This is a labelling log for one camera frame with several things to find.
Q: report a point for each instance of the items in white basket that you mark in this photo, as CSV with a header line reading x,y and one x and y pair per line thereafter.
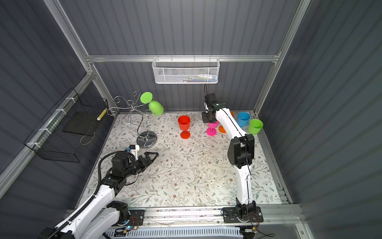
x,y
200,78

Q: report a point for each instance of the black wire basket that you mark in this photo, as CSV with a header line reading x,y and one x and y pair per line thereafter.
x,y
66,134

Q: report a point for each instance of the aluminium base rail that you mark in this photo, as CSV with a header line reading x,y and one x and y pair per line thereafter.
x,y
211,215

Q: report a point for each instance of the white ventilation grille strip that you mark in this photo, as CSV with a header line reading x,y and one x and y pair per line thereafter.
x,y
219,232

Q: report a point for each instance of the green plastic wine glass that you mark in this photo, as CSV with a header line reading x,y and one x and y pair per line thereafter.
x,y
154,106
255,126

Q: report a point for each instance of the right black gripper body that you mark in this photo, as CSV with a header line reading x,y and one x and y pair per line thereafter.
x,y
206,118

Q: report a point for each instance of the pink plastic wine glass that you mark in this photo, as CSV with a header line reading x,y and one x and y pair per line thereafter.
x,y
211,131

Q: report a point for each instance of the red plastic wine glass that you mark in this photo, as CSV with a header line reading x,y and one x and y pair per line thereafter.
x,y
184,124

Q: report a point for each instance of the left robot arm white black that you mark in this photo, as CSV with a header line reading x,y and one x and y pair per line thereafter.
x,y
101,211

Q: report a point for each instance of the yellow item in black basket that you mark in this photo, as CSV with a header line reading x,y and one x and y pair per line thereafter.
x,y
101,115

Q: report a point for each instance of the orange plastic wine glass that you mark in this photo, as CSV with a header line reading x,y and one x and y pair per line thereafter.
x,y
221,128

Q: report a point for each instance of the blue plastic wine glass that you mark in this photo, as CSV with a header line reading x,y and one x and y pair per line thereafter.
x,y
243,119

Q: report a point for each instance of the white wire mesh basket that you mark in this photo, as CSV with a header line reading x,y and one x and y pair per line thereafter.
x,y
165,71

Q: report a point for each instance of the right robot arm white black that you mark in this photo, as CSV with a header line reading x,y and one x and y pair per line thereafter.
x,y
240,154

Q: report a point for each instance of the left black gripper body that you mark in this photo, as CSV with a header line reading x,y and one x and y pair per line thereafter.
x,y
139,165

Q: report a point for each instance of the chrome wine glass rack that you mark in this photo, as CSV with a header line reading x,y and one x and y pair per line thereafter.
x,y
146,138

